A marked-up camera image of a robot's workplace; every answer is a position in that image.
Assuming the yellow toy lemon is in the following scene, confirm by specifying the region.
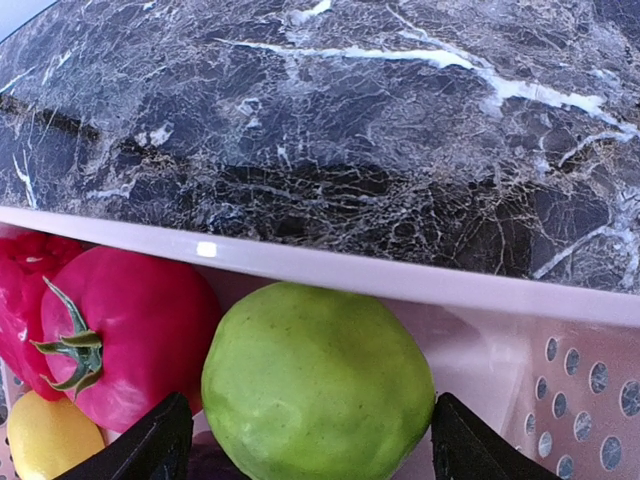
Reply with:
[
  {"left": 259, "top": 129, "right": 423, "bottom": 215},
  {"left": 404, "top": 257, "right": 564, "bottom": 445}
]
[{"left": 7, "top": 391, "right": 106, "bottom": 479}]

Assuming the green toy chayote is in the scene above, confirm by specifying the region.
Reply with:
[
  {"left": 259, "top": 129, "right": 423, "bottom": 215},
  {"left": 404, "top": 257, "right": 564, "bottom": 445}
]
[{"left": 202, "top": 282, "right": 436, "bottom": 479}]

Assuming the pink perforated plastic basket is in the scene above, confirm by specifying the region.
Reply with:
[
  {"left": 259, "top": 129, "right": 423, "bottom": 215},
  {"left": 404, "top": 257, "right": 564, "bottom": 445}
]
[{"left": 1, "top": 207, "right": 639, "bottom": 479}]

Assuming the red toy tomato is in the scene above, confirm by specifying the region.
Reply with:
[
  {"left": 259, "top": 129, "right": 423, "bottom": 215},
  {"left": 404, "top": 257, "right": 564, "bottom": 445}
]
[{"left": 34, "top": 246, "right": 221, "bottom": 433}]

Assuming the red toy bell pepper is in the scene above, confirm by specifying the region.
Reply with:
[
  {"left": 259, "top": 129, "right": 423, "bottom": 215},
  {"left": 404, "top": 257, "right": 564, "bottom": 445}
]
[{"left": 1, "top": 232, "right": 83, "bottom": 401}]

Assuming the purple toy eggplant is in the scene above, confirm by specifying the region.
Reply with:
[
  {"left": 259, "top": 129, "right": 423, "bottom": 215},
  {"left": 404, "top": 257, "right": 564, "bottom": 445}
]
[{"left": 187, "top": 431, "right": 248, "bottom": 480}]

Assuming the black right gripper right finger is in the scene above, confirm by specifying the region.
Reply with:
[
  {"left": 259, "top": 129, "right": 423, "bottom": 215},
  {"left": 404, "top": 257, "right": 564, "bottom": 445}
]
[{"left": 431, "top": 392, "right": 557, "bottom": 480}]

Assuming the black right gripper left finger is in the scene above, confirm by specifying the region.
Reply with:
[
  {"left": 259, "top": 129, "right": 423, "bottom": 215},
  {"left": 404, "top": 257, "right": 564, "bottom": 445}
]
[{"left": 59, "top": 393, "right": 194, "bottom": 480}]

